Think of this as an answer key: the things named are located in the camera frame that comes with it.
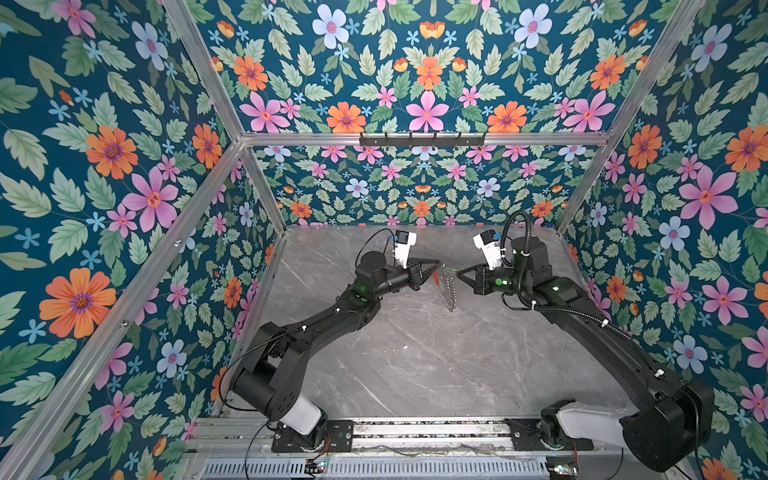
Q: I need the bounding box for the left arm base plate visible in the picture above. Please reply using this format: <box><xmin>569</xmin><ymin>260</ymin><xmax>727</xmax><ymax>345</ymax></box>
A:
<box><xmin>271</xmin><ymin>420</ymin><xmax>355</xmax><ymax>453</ymax></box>

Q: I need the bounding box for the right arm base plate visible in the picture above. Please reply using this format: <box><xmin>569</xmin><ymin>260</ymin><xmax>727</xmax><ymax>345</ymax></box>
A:
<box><xmin>503</xmin><ymin>418</ymin><xmax>595</xmax><ymax>452</ymax></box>

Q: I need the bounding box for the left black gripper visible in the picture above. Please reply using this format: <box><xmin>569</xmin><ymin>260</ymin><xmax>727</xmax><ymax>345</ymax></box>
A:
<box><xmin>371</xmin><ymin>255</ymin><xmax>440</xmax><ymax>299</ymax></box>

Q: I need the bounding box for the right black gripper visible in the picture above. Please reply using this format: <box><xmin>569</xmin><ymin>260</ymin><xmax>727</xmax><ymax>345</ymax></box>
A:
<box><xmin>455</xmin><ymin>260</ymin><xmax>531</xmax><ymax>299</ymax></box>

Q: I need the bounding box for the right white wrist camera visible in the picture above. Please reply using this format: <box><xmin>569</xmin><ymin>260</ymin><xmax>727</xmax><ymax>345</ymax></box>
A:
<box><xmin>473</xmin><ymin>229</ymin><xmax>502</xmax><ymax>271</ymax></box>

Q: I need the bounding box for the metal key organizer red handle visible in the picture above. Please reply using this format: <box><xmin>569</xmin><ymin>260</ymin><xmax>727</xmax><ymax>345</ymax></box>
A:
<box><xmin>433</xmin><ymin>264</ymin><xmax>457</xmax><ymax>312</ymax></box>

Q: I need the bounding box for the white perforated cable duct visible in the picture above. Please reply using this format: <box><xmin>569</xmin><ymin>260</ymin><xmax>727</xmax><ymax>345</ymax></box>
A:
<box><xmin>201</xmin><ymin>456</ymin><xmax>550</xmax><ymax>479</ymax></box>

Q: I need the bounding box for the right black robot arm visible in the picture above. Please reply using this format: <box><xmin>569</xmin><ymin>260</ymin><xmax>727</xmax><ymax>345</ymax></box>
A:
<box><xmin>456</xmin><ymin>211</ymin><xmax>715</xmax><ymax>472</ymax></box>

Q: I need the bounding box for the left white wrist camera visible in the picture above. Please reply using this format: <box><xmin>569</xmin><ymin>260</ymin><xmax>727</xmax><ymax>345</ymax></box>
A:
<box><xmin>393</xmin><ymin>230</ymin><xmax>417</xmax><ymax>268</ymax></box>

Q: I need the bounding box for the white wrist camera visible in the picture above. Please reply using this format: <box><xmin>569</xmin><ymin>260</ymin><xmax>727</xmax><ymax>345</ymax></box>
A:
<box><xmin>473</xmin><ymin>229</ymin><xmax>502</xmax><ymax>271</ymax></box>
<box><xmin>393</xmin><ymin>230</ymin><xmax>417</xmax><ymax>268</ymax></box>

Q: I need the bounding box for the black hook rail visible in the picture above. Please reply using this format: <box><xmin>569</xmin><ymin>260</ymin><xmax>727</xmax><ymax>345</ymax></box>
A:
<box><xmin>358</xmin><ymin>132</ymin><xmax>486</xmax><ymax>149</ymax></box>

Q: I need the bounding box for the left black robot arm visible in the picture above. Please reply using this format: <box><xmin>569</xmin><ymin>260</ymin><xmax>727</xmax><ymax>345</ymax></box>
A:
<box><xmin>229</xmin><ymin>251</ymin><xmax>442</xmax><ymax>447</ymax></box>

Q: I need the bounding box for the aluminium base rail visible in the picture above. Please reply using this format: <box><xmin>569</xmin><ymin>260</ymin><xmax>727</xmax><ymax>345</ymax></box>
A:
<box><xmin>187</xmin><ymin>416</ymin><xmax>536</xmax><ymax>455</ymax></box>

